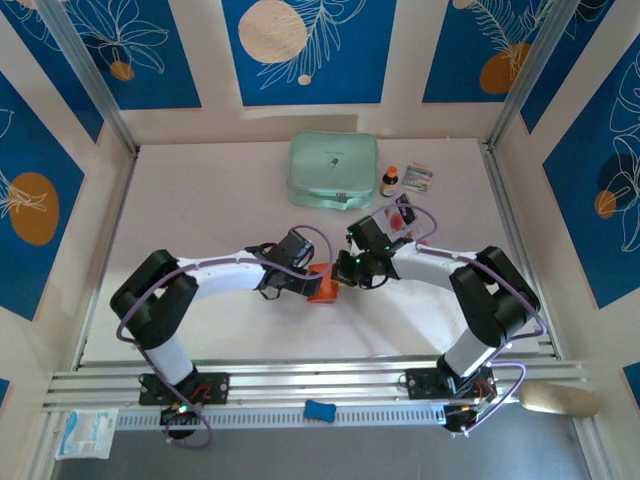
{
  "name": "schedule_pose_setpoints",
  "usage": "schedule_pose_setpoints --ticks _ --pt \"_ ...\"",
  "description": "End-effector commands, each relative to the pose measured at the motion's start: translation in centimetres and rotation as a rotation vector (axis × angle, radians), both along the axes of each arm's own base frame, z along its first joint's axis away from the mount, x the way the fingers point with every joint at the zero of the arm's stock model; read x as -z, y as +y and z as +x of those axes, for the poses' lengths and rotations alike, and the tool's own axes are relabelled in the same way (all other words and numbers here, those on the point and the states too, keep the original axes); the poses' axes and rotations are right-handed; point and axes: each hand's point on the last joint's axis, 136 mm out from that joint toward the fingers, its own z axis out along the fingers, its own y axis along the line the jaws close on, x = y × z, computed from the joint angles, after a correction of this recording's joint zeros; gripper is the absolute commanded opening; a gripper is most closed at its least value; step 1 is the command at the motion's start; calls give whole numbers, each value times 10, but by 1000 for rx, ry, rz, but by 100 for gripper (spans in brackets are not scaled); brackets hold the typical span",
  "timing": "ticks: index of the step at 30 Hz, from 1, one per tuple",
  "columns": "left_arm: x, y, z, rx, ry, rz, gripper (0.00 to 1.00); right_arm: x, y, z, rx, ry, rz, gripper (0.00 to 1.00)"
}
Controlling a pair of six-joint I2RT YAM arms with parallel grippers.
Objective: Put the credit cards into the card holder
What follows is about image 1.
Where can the orange card holder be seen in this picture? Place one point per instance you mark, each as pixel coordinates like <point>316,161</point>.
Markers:
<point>325,292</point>

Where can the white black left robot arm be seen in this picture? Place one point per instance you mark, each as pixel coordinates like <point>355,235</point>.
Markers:
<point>225,277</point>

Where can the white card with red circles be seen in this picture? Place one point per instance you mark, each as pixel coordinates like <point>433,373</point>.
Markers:
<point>396,219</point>
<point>414,234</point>

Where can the black VIP card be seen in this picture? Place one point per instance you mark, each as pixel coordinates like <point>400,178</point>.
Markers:
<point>407,210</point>

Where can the small brown medicine bottle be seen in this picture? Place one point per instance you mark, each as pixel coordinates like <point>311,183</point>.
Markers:
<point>389,186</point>

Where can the small printed sachet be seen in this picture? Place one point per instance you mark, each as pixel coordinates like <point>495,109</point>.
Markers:
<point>417,177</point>

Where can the mint green zip pouch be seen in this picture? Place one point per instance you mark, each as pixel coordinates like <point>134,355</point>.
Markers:
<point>325,165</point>

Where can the blue bone-shaped sponge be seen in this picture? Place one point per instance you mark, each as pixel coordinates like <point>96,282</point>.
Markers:
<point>320,410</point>

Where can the white gauze packet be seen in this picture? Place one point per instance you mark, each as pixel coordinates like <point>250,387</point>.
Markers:
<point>90,437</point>

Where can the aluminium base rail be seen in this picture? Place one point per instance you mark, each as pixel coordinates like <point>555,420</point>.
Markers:
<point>320,380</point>

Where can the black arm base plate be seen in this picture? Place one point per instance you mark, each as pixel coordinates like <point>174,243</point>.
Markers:
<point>420,382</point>
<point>217,387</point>

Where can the aluminium table side rail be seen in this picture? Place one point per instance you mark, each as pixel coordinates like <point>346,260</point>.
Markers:
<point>112,235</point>
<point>513,225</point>

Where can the aluminium frame post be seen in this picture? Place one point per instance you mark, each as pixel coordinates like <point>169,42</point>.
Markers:
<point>533,65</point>
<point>85,65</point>

